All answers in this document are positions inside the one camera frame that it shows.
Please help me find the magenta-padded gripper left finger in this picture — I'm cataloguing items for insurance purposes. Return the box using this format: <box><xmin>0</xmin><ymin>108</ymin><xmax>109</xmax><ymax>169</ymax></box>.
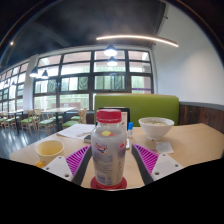
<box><xmin>43</xmin><ymin>143</ymin><xmax>93</xmax><ymax>186</ymax></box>

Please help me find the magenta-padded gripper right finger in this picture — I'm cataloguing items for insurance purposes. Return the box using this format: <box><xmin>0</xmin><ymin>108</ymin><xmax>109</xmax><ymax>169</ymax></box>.
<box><xmin>131</xmin><ymin>143</ymin><xmax>185</xmax><ymax>186</ymax></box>

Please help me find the clear red-capped drink bottle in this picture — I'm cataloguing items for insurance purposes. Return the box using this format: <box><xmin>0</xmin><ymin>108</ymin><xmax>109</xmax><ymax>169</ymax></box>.
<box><xmin>90</xmin><ymin>108</ymin><xmax>128</xmax><ymax>188</ymax></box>

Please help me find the white napkin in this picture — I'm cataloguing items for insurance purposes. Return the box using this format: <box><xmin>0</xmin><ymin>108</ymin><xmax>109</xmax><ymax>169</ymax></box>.
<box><xmin>154</xmin><ymin>141</ymin><xmax>175</xmax><ymax>155</ymax></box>

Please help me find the pale yellow mug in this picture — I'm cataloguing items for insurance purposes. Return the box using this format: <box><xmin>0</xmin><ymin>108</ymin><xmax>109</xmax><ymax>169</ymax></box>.
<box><xmin>34</xmin><ymin>139</ymin><xmax>66</xmax><ymax>169</ymax></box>

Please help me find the white paper sheet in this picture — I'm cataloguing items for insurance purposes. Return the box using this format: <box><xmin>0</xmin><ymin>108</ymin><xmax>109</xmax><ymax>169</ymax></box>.
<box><xmin>56</xmin><ymin>123</ymin><xmax>97</xmax><ymax>140</ymax></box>

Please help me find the white bowl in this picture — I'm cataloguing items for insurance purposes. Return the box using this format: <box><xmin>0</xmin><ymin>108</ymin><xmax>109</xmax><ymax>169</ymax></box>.
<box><xmin>138</xmin><ymin>116</ymin><xmax>175</xmax><ymax>141</ymax></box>

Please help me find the small blue-capped bottle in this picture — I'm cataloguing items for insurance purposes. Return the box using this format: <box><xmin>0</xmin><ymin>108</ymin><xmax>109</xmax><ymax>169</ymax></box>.
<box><xmin>127</xmin><ymin>121</ymin><xmax>134</xmax><ymax>139</ymax></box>

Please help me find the flat round red coaster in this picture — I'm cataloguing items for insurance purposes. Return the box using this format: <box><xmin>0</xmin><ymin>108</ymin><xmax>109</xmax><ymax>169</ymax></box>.
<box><xmin>89</xmin><ymin>175</ymin><xmax>128</xmax><ymax>191</ymax></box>

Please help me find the group of green-seated chairs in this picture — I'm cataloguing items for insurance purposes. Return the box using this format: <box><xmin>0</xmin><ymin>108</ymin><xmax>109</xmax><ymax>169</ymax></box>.
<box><xmin>0</xmin><ymin>108</ymin><xmax>88</xmax><ymax>138</ymax></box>

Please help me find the wooden dining table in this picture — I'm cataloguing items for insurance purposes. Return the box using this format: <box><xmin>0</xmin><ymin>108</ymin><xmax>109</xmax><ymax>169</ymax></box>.
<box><xmin>43</xmin><ymin>106</ymin><xmax>77</xmax><ymax>131</ymax></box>

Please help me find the green upholstered bench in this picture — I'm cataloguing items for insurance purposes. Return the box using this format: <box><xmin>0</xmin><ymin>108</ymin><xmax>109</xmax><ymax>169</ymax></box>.
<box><xmin>93</xmin><ymin>93</ymin><xmax>181</xmax><ymax>128</ymax></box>

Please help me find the group of pendant lamps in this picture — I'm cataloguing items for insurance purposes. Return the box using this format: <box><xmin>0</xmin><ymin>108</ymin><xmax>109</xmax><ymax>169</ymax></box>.
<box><xmin>29</xmin><ymin>44</ymin><xmax>119</xmax><ymax>80</ymax></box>

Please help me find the long linear hanging light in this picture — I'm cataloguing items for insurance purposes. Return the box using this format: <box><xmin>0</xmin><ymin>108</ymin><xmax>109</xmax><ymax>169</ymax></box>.
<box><xmin>95</xmin><ymin>34</ymin><xmax>180</xmax><ymax>48</ymax></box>

